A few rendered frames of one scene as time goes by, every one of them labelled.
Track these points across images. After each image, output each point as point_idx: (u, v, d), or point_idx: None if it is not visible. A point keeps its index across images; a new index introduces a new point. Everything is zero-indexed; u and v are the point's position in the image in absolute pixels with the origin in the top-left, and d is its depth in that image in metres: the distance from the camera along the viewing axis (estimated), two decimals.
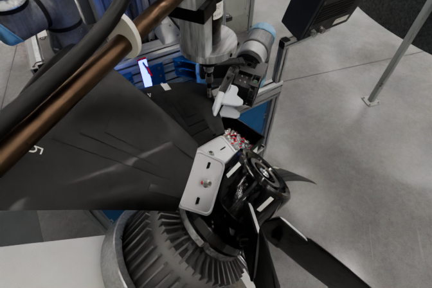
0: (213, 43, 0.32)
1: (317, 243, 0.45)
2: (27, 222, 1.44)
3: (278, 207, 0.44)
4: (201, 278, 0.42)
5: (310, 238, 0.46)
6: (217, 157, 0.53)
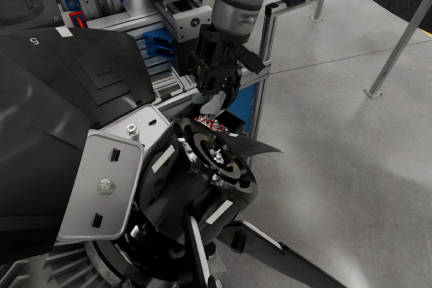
0: None
1: (213, 285, 0.18)
2: None
3: (182, 180, 0.25)
4: None
5: (214, 278, 0.19)
6: None
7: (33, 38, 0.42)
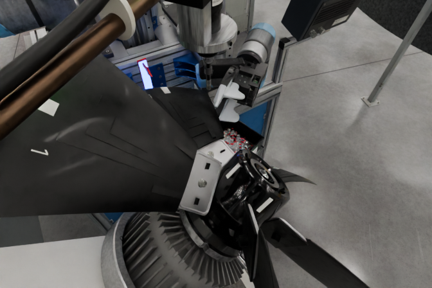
0: (211, 31, 0.31)
1: (261, 231, 0.35)
2: (27, 222, 1.44)
3: (244, 183, 0.43)
4: (201, 279, 0.42)
5: (261, 230, 0.36)
6: None
7: (148, 94, 0.66)
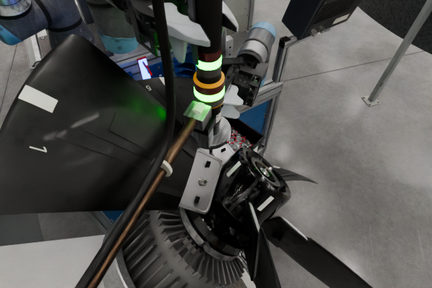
0: (213, 134, 0.46)
1: (262, 229, 0.34)
2: (26, 222, 1.44)
3: (245, 181, 0.42)
4: (201, 278, 0.42)
5: (262, 229, 0.36)
6: None
7: (147, 85, 0.64)
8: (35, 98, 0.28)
